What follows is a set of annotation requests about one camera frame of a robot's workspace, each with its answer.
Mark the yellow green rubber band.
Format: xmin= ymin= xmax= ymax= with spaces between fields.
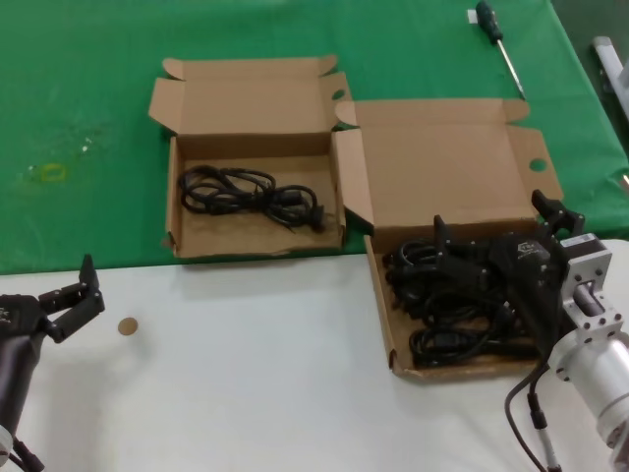
xmin=37 ymin=164 xmax=69 ymax=184

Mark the black-handled screwdriver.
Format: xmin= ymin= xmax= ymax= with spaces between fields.
xmin=475 ymin=0 xmax=526 ymax=99

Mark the black silver cable connector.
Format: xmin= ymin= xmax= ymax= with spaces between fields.
xmin=527 ymin=387 xmax=565 ymax=472

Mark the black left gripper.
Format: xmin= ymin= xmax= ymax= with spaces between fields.
xmin=0 ymin=254 xmax=106 ymax=344

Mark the open brown cardboard box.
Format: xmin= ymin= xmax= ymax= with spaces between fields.
xmin=148 ymin=54 xmax=353 ymax=260
xmin=331 ymin=97 xmax=565 ymax=380

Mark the black power cable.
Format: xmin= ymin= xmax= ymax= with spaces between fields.
xmin=177 ymin=165 xmax=328 ymax=235
xmin=381 ymin=238 xmax=517 ymax=328
xmin=409 ymin=326 xmax=542 ymax=369

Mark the green tablecloth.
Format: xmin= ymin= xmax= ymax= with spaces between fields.
xmin=0 ymin=0 xmax=629 ymax=275

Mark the dark grey arm cable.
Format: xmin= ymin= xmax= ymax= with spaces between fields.
xmin=504 ymin=362 xmax=549 ymax=468

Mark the grey metal profile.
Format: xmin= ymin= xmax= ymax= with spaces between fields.
xmin=592 ymin=35 xmax=629 ymax=119

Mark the black tangled power cable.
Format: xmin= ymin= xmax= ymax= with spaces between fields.
xmin=381 ymin=238 xmax=517 ymax=328

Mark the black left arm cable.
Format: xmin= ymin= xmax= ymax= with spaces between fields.
xmin=0 ymin=435 xmax=46 ymax=472

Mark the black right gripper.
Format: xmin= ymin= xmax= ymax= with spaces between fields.
xmin=432 ymin=190 xmax=587 ymax=358

